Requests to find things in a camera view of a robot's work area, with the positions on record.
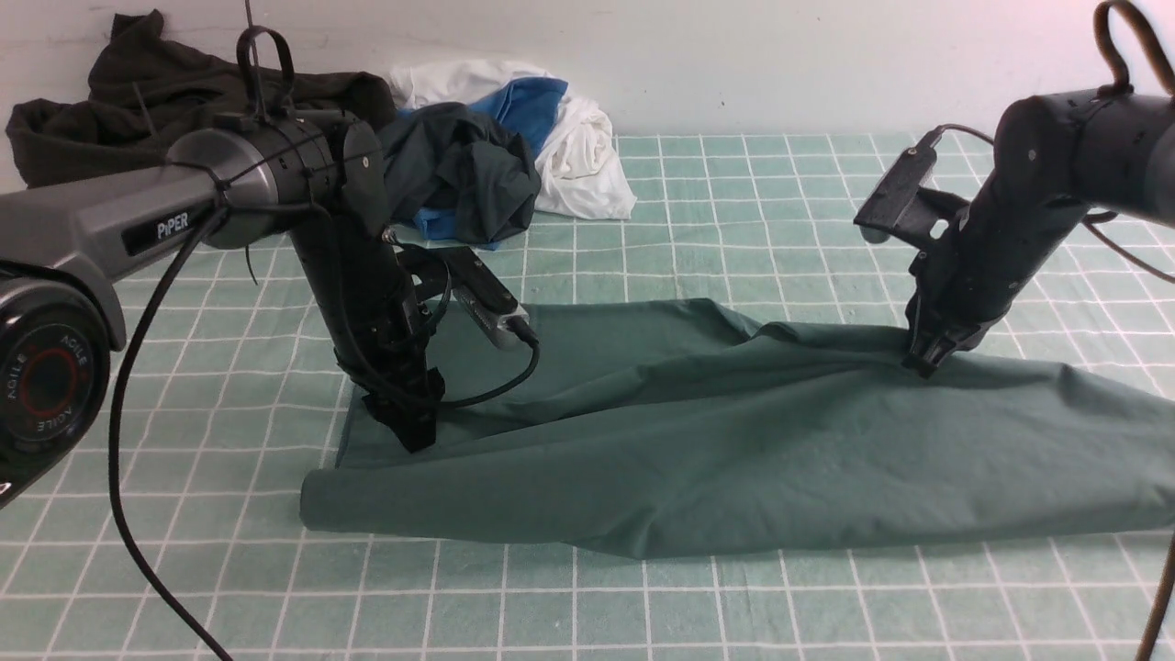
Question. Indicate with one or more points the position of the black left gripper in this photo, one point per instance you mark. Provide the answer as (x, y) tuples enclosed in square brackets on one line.
[(372, 316)]

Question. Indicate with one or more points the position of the blue crumpled garment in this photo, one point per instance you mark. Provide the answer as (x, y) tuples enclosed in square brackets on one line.
[(467, 171)]

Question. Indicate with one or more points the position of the white crumpled garment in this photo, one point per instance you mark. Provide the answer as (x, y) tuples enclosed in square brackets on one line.
[(570, 135)]

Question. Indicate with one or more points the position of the green long-sleeve top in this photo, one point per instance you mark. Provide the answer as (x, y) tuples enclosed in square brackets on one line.
[(680, 428)]

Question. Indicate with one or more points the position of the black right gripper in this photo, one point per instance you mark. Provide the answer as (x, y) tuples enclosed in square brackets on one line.
[(971, 276)]

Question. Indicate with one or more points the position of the dark teal crumpled garment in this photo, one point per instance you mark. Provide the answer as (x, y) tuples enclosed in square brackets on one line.
[(455, 160)]

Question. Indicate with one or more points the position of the green checked tablecloth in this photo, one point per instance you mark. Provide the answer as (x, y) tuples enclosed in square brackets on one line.
[(235, 396)]

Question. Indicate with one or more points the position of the dark olive crumpled garment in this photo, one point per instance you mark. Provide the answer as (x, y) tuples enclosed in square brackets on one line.
[(147, 92)]

